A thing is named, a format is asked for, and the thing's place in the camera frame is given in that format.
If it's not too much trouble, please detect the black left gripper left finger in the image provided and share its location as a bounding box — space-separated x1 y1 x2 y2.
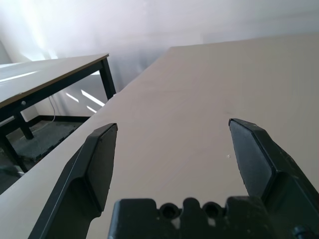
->
28 122 118 239

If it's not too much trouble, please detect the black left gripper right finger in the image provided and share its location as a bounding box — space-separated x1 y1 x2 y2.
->
228 118 319 239

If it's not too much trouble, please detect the beige side table black frame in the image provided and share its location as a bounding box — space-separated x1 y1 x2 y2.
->
0 53 117 173

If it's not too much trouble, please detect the thin white floor cable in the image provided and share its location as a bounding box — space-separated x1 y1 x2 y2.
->
48 96 56 125

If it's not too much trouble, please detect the dark grey foam floor mat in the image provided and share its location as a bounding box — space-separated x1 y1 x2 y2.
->
4 119 83 162

